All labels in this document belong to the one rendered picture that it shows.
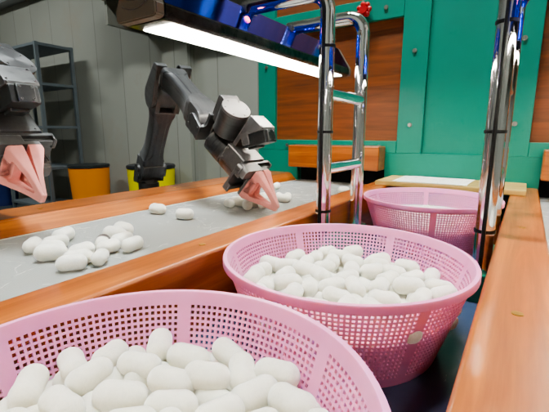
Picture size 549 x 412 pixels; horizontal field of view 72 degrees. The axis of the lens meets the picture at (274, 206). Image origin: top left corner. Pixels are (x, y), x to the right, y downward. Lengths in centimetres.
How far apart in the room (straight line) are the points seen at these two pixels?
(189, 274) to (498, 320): 29
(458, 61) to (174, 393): 104
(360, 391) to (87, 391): 18
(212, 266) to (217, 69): 290
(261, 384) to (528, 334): 18
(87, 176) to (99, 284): 361
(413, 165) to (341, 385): 95
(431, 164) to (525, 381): 91
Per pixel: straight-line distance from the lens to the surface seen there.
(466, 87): 114
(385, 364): 36
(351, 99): 70
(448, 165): 113
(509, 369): 27
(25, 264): 56
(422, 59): 116
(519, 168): 112
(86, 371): 30
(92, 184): 399
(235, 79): 315
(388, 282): 44
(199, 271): 43
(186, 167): 341
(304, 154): 121
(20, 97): 60
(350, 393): 24
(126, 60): 413
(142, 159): 118
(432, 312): 34
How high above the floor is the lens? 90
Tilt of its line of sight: 11 degrees down
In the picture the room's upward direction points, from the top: straight up
